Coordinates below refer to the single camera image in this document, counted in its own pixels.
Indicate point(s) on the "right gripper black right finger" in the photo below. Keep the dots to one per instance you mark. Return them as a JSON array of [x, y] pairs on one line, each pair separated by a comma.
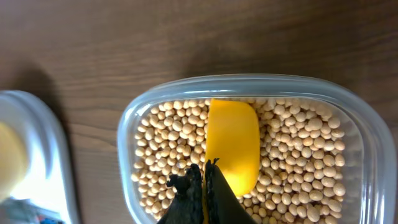
[[220, 203]]

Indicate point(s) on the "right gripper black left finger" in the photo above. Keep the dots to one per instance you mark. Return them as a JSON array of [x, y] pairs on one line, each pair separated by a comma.
[[186, 207]]

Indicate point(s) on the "yellow measuring cup scoop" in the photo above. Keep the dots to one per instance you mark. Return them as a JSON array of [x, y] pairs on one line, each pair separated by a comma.
[[233, 138]]

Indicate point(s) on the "yellow bowl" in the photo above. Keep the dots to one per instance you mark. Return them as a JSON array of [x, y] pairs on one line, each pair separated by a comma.
[[14, 161]]

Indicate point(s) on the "white digital kitchen scale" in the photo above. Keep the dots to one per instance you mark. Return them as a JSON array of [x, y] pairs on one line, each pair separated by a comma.
[[47, 193]]

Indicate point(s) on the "soybeans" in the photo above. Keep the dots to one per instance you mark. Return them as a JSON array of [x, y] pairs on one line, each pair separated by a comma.
[[299, 161]]

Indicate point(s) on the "clear plastic container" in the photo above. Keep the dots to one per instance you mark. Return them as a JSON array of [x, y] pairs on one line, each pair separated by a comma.
[[370, 173]]

